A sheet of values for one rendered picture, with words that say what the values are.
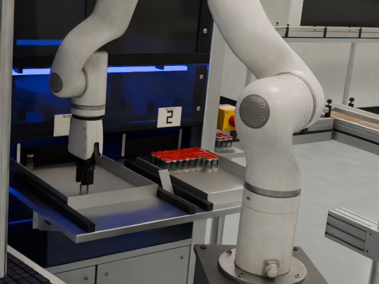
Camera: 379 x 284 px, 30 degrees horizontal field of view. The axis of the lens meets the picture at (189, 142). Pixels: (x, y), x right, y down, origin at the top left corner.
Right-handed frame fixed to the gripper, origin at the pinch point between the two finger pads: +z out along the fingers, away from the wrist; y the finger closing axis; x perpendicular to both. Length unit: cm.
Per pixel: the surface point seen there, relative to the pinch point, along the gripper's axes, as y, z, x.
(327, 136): -31, 7, 124
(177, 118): -19.0, -8.1, 41.7
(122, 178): -9.0, 5.4, 16.8
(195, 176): -3.2, 5.5, 38.0
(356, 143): -19, 7, 128
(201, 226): -20, 30, 56
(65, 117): -18.8, -10.7, 3.7
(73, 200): 6.8, 3.6, -6.6
